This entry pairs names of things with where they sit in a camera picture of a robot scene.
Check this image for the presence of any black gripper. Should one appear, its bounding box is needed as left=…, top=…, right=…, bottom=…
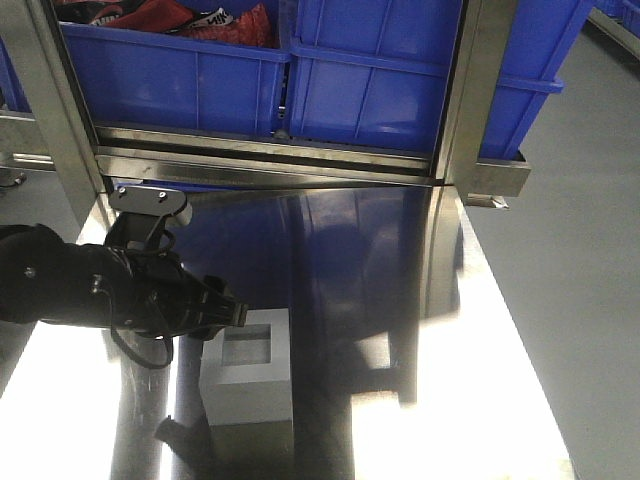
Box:
left=122, top=249, right=248, bottom=340

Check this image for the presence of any gray square hollow base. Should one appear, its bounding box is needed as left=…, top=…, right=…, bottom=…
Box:
left=199, top=309, right=292, bottom=426

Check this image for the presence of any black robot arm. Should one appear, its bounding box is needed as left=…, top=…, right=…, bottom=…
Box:
left=1, top=224, right=248, bottom=340

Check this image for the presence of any blue bin with red bags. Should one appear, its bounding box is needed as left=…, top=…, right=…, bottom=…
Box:
left=59, top=1, right=290, bottom=136

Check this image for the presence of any blue bin middle of shelf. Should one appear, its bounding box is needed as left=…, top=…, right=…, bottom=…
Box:
left=287, top=1, right=462, bottom=152

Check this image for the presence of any stainless steel shelf rack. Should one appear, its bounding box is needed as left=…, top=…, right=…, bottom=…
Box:
left=1, top=1, right=530, bottom=222

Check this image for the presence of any red snack bag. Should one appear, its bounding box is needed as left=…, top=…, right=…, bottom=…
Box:
left=53, top=0, right=277, bottom=50

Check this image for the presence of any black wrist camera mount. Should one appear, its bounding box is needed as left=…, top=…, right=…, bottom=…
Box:
left=104, top=185, right=193, bottom=252

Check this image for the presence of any blue bin right of post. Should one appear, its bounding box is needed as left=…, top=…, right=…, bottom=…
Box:
left=478, top=0, right=597, bottom=161

